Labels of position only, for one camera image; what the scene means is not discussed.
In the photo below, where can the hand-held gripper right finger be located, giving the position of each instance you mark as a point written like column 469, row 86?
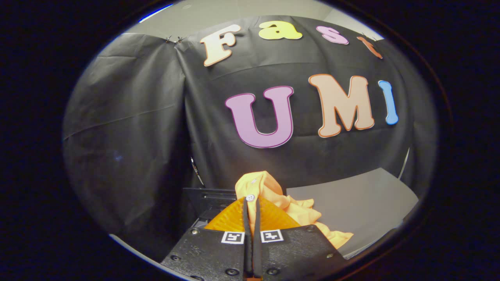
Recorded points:
column 257, row 242

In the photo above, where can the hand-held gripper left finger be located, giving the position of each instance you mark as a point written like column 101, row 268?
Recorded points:
column 246, row 242

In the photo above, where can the yellow shirt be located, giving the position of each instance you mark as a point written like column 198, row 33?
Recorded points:
column 261, row 185

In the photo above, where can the white cabinet with dark top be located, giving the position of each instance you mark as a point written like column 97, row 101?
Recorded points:
column 359, row 207

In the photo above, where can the black backdrop cloth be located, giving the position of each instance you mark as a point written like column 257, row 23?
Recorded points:
column 129, row 117

